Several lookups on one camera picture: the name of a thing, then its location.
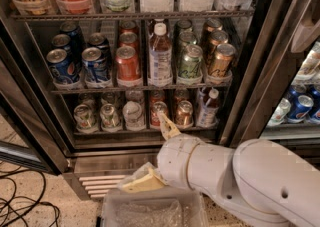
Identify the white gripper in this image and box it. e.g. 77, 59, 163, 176
117, 112, 204, 193

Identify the red coke can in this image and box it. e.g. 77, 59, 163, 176
119, 20, 139, 34
115, 46, 142, 87
118, 32, 139, 52

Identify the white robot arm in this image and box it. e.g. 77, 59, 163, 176
118, 113, 320, 227

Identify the bottom red can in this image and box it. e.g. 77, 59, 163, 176
150, 101, 168, 129

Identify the bottom gold can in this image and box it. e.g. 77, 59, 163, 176
175, 100, 193, 127

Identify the gold can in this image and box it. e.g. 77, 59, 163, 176
207, 43, 236, 81
206, 30, 229, 65
175, 100, 193, 127
202, 18, 223, 39

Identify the steel fridge bottom grille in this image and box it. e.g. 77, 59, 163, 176
63, 148, 159, 200

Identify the bottom far left can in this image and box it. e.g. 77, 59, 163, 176
74, 104, 98, 133

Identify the front green can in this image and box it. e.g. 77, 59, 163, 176
177, 44, 203, 85

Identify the front gold can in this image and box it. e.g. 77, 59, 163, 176
207, 43, 236, 81

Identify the middle green can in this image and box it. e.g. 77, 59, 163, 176
178, 31, 198, 55

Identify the right fridge glass door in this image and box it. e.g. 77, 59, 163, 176
216, 0, 320, 147

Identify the rear green can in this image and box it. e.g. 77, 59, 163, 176
175, 19, 193, 34

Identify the left fridge door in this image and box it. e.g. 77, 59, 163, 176
0, 23, 68, 175

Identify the middle gold can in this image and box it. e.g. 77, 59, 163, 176
206, 30, 229, 65

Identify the front left pepsi can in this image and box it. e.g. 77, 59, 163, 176
46, 49, 80, 85

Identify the white can behind door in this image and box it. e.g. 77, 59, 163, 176
267, 98, 291, 126

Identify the rear gold can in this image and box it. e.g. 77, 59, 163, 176
202, 18, 223, 39

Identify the pepsi can behind door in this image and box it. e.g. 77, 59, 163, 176
287, 95, 314, 123

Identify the middle left pepsi can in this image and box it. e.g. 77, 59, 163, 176
51, 34, 71, 53

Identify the rear left pepsi can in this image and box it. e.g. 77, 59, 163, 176
60, 21, 86, 57

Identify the bottom water bottle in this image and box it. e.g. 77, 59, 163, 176
122, 101, 146, 131

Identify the clear plastic bin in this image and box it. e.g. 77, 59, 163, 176
101, 187, 209, 227

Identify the bottom tea bottle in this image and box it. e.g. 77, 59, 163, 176
196, 88, 219, 128

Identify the brown tea bottle white cap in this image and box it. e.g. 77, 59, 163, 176
149, 23, 172, 87

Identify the black floor cable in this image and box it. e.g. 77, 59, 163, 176
0, 160, 61, 227

